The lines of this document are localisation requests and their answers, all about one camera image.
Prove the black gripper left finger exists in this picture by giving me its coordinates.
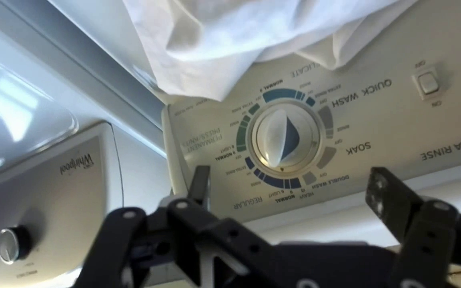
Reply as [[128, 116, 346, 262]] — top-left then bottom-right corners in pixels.
[[72, 164, 276, 288]]

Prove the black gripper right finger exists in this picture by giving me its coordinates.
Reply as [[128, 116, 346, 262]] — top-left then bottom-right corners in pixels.
[[365, 166, 461, 288]]

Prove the large timer knob blue pointer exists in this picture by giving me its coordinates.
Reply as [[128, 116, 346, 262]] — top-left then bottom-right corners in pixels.
[[250, 100, 329, 177]]

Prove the white top-load washing machine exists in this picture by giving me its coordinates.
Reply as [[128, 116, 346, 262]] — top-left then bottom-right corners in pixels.
[[0, 0, 461, 252]]

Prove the silver dryer knob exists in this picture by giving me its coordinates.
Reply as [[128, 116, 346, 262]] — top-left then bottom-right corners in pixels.
[[0, 223, 34, 267]]

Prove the white Whirlpool dryer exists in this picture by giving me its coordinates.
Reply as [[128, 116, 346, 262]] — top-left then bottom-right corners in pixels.
[[0, 14, 173, 288]]

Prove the white crumpled cloth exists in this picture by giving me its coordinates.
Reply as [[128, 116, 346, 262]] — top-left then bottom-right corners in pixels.
[[122, 0, 420, 102]]

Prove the white rocker switch button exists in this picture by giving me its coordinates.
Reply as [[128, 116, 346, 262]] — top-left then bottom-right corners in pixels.
[[412, 65, 449, 102]]

